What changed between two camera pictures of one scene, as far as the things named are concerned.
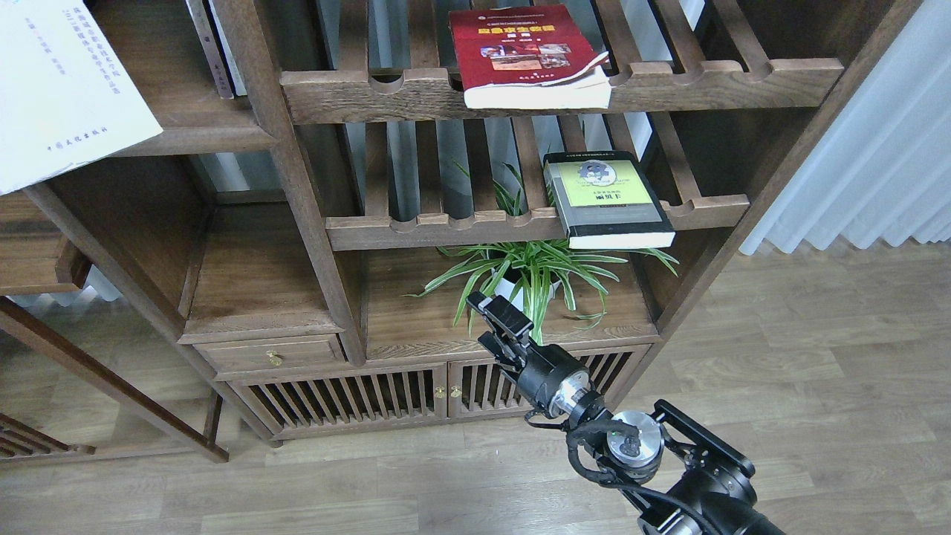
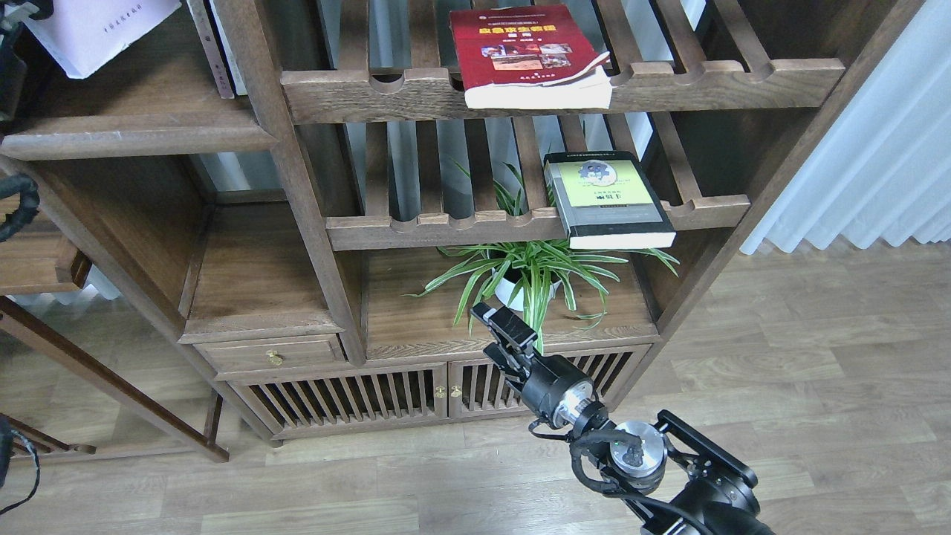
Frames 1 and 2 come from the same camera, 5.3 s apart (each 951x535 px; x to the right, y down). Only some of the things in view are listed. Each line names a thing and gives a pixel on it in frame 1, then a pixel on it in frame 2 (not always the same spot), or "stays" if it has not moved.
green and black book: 605,200 stays
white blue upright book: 225,52 stays
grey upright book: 206,29 stays
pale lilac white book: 67,94 -> 80,34
